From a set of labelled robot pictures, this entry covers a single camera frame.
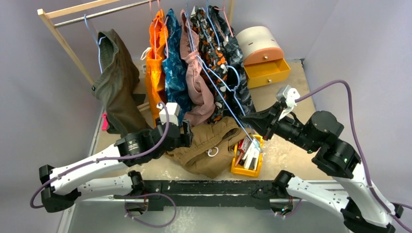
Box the tan brown shorts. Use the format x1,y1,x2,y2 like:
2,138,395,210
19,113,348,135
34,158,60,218
165,116,252,179

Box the light blue wire hanger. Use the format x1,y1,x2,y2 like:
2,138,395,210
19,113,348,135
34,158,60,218
195,55,262,152

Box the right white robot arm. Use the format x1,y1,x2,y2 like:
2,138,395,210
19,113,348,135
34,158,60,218
242,102,403,233

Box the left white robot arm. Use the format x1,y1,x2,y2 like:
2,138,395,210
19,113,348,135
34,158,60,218
38,119,193,213

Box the pink shorts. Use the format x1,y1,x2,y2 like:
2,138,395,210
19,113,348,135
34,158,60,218
180,10,215,126

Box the dark grey patterned shorts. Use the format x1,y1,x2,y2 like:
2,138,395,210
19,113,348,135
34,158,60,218
208,6,256,116

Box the blue patterned shorts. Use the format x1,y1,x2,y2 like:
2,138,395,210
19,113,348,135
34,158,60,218
162,8,192,124

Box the orange black patterned shorts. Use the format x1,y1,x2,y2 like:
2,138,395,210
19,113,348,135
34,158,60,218
189,6,228,123

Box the olive green shorts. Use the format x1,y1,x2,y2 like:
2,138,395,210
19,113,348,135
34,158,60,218
92,29,150,137

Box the yellow bin with items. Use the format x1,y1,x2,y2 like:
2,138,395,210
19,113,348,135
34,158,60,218
230,134,263,178

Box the cream orange drawer box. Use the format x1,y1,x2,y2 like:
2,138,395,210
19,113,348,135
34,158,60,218
236,26,291,88

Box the pink clip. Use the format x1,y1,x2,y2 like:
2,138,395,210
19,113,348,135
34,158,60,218
101,113,108,131

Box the wooden clothes rack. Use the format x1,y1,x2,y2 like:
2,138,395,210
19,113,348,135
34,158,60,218
37,0,236,113

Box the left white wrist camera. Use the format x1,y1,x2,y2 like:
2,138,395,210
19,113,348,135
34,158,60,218
156,102,180,126

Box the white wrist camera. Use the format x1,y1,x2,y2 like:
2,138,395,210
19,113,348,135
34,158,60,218
156,102,180,126
276,85,301,120

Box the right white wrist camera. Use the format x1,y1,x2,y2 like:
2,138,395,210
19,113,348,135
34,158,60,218
276,85,301,120

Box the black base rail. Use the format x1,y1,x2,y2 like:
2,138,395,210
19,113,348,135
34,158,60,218
112,179,303,213

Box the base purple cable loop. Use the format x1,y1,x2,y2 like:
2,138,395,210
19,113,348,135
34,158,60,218
124,193,178,229

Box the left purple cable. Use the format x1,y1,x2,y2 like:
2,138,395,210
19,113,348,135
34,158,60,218
30,102,170,209

